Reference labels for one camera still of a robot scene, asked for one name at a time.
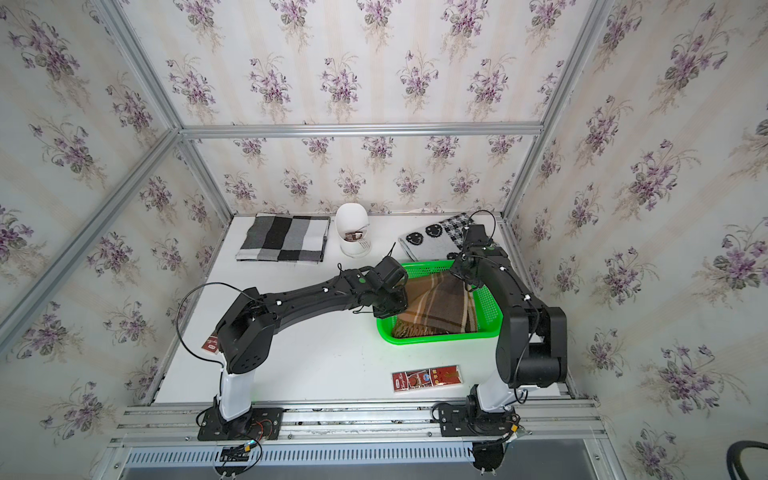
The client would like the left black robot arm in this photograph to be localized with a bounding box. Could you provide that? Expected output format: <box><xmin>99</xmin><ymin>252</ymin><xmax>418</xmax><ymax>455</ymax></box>
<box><xmin>215</xmin><ymin>256</ymin><xmax>408</xmax><ymax>422</ymax></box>

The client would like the black white checkered scarf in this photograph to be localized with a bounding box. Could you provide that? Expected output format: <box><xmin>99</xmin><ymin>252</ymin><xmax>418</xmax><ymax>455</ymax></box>
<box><xmin>235</xmin><ymin>214</ymin><xmax>331</xmax><ymax>264</ymax></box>

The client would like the brown plaid fringed scarf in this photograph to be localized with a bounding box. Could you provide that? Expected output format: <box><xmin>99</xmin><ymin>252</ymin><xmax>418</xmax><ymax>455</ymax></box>
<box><xmin>391</xmin><ymin>271</ymin><xmax>479</xmax><ymax>339</ymax></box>

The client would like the red flat packet front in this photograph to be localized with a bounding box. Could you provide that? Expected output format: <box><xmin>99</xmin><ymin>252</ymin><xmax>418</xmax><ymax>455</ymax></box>
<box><xmin>392</xmin><ymin>365</ymin><xmax>463</xmax><ymax>393</ymax></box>

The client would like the black chair part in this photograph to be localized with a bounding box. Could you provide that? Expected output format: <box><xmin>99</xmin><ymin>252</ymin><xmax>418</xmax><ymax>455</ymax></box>
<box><xmin>726</xmin><ymin>440</ymin><xmax>767</xmax><ymax>480</ymax></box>

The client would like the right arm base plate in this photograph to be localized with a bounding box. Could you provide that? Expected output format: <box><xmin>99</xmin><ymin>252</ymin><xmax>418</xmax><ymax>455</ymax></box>
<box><xmin>430</xmin><ymin>402</ymin><xmax>521</xmax><ymax>438</ymax></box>

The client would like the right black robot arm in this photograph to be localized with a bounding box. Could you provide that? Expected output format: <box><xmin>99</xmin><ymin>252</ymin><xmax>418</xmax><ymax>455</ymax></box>
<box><xmin>450</xmin><ymin>224</ymin><xmax>568</xmax><ymax>413</ymax></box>

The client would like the green plastic basket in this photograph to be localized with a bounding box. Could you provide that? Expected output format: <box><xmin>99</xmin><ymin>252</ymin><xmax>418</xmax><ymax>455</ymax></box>
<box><xmin>376</xmin><ymin>260</ymin><xmax>502</xmax><ymax>346</ymax></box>

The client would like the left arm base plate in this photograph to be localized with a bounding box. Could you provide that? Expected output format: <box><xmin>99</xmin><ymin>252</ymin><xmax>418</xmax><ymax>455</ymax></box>
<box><xmin>196</xmin><ymin>406</ymin><xmax>284</xmax><ymax>442</ymax></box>

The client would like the aluminium front rail frame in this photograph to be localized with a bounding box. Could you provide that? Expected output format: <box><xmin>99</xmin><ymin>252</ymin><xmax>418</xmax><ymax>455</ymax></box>
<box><xmin>93</xmin><ymin>399</ymin><xmax>626</xmax><ymax>479</ymax></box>

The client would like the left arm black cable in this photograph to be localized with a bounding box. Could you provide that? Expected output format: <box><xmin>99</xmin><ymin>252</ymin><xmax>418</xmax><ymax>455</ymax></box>
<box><xmin>175</xmin><ymin>280</ymin><xmax>259</xmax><ymax>367</ymax></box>

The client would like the red snack packet left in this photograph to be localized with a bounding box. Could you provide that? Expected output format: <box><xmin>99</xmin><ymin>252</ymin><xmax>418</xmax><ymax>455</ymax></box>
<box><xmin>202</xmin><ymin>334</ymin><xmax>219</xmax><ymax>354</ymax></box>

